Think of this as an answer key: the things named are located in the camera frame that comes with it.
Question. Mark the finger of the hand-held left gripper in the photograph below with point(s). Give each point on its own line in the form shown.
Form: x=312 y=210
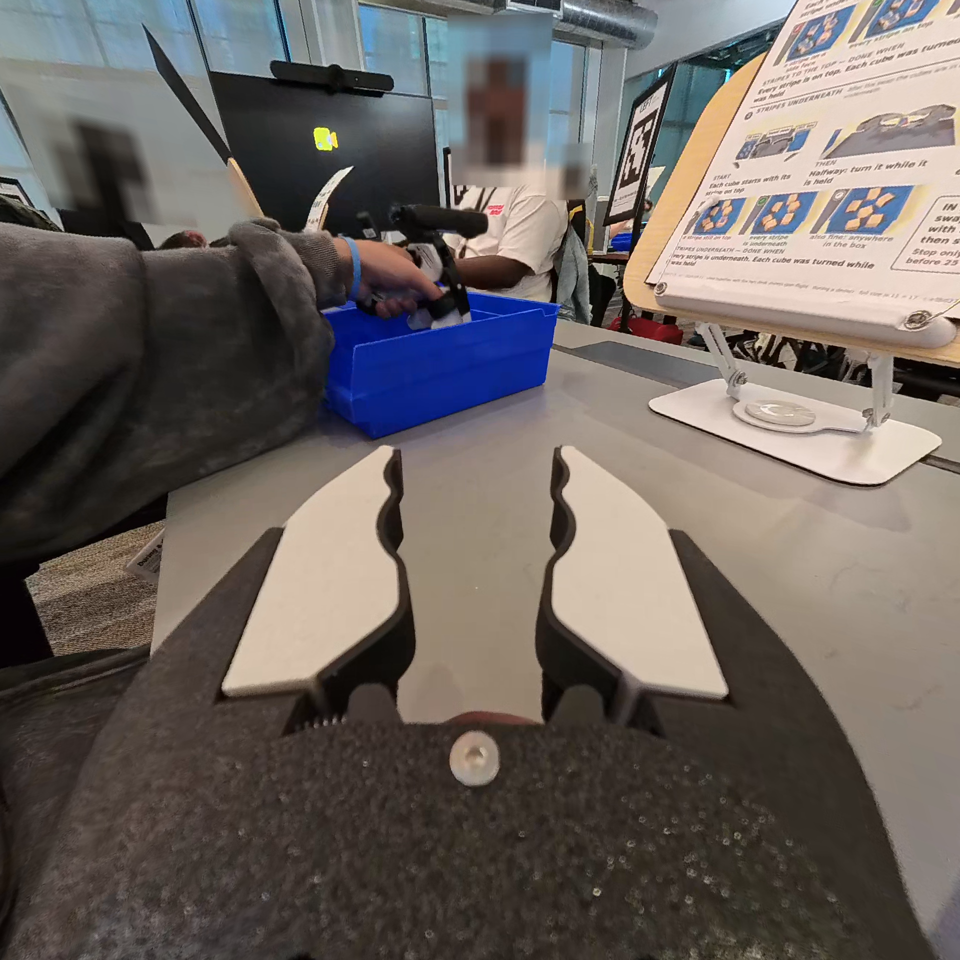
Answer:
x=457 y=289
x=420 y=321

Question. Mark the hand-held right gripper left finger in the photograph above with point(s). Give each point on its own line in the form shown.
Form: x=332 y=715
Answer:
x=322 y=592

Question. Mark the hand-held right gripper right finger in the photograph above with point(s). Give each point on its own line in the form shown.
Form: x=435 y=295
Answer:
x=630 y=592

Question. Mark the person's left forearm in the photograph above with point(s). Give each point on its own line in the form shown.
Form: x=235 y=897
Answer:
x=150 y=360

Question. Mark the person's left hand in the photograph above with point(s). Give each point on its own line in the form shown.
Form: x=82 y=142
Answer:
x=390 y=274

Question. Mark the blue wristband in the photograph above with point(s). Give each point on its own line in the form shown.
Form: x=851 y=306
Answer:
x=354 y=262

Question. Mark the black display screen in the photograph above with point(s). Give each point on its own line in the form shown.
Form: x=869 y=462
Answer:
x=375 y=150

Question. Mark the grey jacket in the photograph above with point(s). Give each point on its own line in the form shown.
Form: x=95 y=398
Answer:
x=574 y=285

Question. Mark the white paper sheet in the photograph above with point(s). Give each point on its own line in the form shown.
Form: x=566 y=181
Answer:
x=322 y=202

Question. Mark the white paper label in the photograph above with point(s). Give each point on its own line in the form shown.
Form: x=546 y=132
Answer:
x=146 y=555

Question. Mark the red bag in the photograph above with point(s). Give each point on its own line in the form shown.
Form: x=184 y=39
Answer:
x=652 y=330

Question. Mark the thin wooden board stand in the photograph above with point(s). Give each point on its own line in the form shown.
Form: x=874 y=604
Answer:
x=244 y=187

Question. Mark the black white marker sign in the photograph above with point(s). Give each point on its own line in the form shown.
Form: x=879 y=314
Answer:
x=641 y=142

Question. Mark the white stand with wooden board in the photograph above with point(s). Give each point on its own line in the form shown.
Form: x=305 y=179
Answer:
x=862 y=457

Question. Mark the printed instruction sheet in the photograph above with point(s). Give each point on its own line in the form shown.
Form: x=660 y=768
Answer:
x=787 y=165

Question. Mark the silver air duct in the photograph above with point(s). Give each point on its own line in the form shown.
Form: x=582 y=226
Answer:
x=607 y=19

